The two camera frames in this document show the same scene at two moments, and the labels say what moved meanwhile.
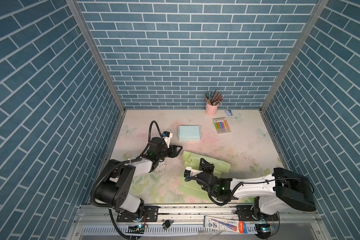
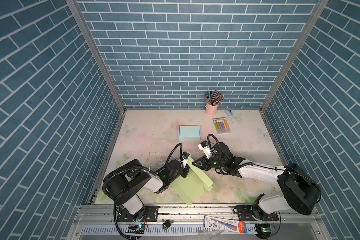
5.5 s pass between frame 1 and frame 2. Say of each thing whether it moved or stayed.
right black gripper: moved
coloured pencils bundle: stayed
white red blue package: stayed
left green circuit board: stayed
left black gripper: moved
